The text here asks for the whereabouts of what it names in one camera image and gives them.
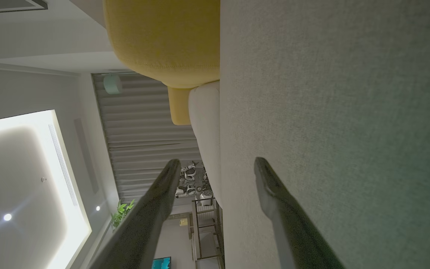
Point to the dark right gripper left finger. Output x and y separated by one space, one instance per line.
144 224

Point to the small yellow cushion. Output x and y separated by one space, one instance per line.
179 106

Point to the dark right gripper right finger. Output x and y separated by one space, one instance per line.
293 231

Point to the metal shelf rack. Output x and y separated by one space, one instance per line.
200 239

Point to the white cushion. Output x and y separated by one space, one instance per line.
205 127

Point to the blue screen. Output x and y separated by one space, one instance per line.
161 263

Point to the ceiling vent grille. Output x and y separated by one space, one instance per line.
6 4

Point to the large yellow cushion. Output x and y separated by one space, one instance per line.
162 37

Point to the long ceiling air slot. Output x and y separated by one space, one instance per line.
62 164

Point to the grey pleated curtain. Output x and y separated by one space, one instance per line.
144 130

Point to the green potted plant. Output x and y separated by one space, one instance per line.
120 213

